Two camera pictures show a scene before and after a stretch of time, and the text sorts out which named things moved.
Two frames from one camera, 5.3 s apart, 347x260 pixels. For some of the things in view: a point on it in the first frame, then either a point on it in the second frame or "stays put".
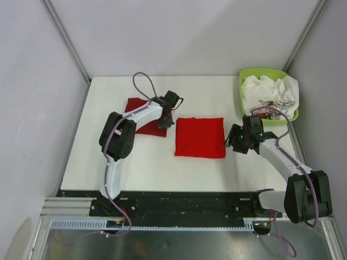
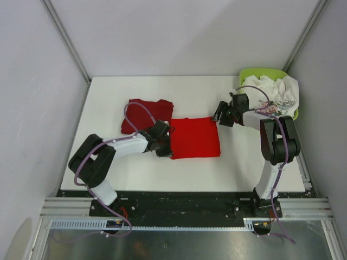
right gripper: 236,130 -> 223,107
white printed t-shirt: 281,93 stays put
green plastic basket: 272,73 stays put
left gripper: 167,124 -> 167,152
